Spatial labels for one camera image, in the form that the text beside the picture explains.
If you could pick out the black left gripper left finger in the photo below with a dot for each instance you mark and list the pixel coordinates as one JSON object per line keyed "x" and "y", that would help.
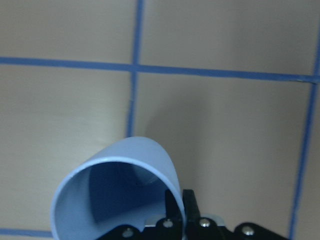
{"x": 169, "y": 227}

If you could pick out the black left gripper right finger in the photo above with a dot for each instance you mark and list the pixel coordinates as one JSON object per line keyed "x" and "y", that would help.
{"x": 212, "y": 227}

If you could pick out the blue cup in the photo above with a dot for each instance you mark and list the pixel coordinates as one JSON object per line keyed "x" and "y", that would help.
{"x": 123, "y": 184}

